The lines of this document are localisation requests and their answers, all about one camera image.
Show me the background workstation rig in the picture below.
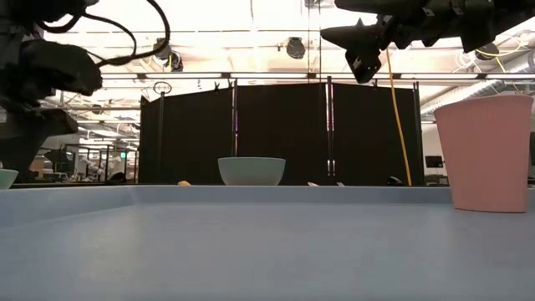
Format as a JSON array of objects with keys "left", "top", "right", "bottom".
[{"left": 62, "top": 143, "right": 139, "bottom": 183}]

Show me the blue bowl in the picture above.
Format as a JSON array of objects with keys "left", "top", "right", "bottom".
[{"left": 217, "top": 156, "right": 287, "bottom": 186}]

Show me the blue plastic tray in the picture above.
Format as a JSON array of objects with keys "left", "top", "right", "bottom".
[{"left": 0, "top": 185, "right": 535, "bottom": 301}]

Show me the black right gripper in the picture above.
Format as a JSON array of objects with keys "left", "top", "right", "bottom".
[{"left": 320, "top": 6, "right": 465, "bottom": 84}]

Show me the black pole with ring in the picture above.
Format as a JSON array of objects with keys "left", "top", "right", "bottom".
[{"left": 152, "top": 80, "right": 173, "bottom": 185}]

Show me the pink cup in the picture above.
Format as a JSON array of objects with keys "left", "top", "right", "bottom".
[{"left": 433, "top": 94, "right": 535, "bottom": 214}]

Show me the teal round plate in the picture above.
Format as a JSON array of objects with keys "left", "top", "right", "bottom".
[{"left": 0, "top": 168, "right": 19, "bottom": 190}]

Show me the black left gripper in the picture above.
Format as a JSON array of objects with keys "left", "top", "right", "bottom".
[{"left": 0, "top": 39, "right": 104, "bottom": 176}]

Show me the black ceiling spotlight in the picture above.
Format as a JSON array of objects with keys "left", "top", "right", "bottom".
[
  {"left": 166, "top": 50, "right": 185, "bottom": 73},
  {"left": 475, "top": 41, "right": 501, "bottom": 62},
  {"left": 152, "top": 37, "right": 172, "bottom": 61},
  {"left": 286, "top": 36, "right": 307, "bottom": 60}
]

